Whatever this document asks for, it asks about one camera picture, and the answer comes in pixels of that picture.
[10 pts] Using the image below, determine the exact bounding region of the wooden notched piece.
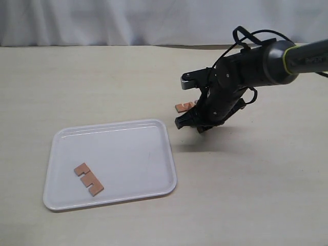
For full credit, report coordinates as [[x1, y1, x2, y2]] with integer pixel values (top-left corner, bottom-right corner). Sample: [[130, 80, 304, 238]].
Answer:
[[74, 162, 104, 197], [175, 100, 198, 113]]

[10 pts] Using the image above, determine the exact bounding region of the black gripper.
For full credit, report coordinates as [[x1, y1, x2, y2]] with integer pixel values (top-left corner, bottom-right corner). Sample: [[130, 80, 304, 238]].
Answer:
[[175, 55, 250, 129]]

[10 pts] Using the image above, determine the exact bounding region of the black cable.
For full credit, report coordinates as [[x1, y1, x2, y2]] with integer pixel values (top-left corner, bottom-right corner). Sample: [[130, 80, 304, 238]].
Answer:
[[204, 25, 328, 106]]

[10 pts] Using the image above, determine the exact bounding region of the white backdrop cloth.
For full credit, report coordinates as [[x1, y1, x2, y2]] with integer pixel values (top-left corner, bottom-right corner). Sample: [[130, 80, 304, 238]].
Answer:
[[1, 1, 327, 46]]

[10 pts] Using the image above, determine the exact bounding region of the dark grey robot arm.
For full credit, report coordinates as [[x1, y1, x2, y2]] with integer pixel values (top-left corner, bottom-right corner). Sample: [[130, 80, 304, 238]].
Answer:
[[175, 39, 327, 133]]

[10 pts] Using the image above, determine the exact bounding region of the white plastic tray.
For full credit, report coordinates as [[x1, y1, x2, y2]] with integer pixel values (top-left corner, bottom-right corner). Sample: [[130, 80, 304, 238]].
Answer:
[[43, 119, 177, 211]]

